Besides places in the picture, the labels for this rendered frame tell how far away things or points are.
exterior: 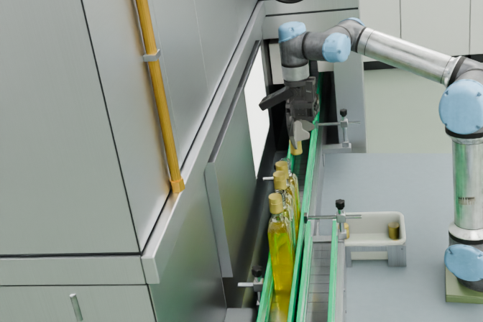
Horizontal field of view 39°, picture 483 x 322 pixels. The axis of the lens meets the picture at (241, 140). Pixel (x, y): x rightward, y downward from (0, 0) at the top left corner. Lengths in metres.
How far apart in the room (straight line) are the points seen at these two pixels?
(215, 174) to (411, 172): 1.18
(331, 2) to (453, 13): 3.00
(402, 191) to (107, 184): 1.57
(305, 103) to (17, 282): 0.94
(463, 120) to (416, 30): 3.93
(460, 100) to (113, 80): 0.88
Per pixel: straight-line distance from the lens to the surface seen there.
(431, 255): 2.23
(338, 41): 1.79
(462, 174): 1.78
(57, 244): 1.26
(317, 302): 1.86
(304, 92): 1.91
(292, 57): 1.86
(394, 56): 1.87
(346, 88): 2.76
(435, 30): 5.61
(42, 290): 1.34
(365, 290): 2.09
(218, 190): 1.67
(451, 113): 1.69
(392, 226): 2.27
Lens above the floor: 2.07
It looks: 26 degrees down
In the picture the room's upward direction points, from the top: 8 degrees counter-clockwise
